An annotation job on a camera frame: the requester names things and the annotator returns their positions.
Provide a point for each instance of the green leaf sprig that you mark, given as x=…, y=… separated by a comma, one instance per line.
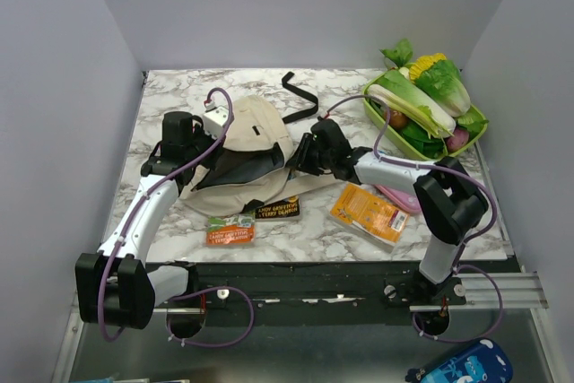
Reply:
x=401, y=54

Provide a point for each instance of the brown mushroom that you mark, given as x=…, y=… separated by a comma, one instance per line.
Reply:
x=397, y=120

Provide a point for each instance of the purple onion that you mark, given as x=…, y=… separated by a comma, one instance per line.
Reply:
x=458, y=140

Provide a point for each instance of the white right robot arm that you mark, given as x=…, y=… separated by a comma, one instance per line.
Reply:
x=452, y=202

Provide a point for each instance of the yellow orange paperback book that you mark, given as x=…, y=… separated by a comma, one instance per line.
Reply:
x=373, y=218

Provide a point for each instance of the napa cabbage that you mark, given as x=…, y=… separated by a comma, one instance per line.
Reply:
x=400, y=94

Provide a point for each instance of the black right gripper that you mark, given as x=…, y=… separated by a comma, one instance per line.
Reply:
x=299, y=159

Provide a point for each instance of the aluminium frame rail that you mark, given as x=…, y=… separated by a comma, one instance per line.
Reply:
x=502, y=289

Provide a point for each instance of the green lettuce head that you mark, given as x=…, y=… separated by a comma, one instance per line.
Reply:
x=443, y=83

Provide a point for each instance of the blue shark pencil case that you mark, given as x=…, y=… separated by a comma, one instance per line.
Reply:
x=481, y=361

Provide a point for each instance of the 169-Storey Treehouse book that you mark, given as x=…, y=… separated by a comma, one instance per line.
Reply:
x=285, y=209

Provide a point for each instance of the dark green leafy vegetable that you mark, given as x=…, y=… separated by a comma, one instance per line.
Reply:
x=427, y=145

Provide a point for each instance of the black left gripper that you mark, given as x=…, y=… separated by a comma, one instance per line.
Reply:
x=215, y=154

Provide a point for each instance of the cream canvas backpack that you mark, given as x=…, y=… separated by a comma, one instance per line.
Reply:
x=251, y=171

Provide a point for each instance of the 78-Storey Treehouse book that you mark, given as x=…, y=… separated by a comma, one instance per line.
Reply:
x=238, y=229

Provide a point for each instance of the pink blue pencil case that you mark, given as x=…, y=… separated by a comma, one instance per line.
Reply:
x=406, y=202

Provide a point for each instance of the green plastic vegetable tray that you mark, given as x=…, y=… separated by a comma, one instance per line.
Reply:
x=474, y=121

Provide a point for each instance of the yellow corn cob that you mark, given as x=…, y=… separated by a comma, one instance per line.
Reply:
x=422, y=64

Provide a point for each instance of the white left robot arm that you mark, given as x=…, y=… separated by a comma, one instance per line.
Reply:
x=124, y=253

